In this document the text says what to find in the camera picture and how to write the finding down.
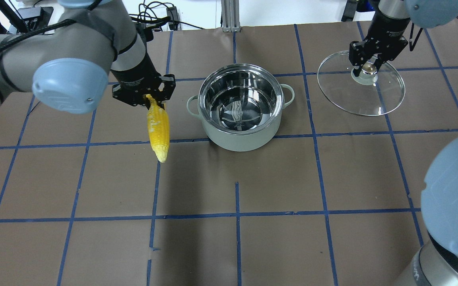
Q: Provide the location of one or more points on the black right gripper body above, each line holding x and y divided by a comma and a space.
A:
388, 31

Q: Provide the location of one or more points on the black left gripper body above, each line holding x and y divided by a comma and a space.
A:
136, 76

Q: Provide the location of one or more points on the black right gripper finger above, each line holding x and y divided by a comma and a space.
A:
357, 66
381, 65

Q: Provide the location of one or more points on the yellow corn cob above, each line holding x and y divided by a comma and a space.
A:
158, 127

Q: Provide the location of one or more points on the glass pot lid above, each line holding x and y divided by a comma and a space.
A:
371, 94

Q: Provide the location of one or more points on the grey-green steel pot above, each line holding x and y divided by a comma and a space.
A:
240, 106

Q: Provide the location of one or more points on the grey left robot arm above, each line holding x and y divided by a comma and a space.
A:
66, 65

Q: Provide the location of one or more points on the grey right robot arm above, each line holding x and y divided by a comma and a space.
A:
387, 174

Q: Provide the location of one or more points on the black power adapter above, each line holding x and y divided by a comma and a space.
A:
174, 23

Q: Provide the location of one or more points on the aluminium frame post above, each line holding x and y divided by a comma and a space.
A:
230, 20

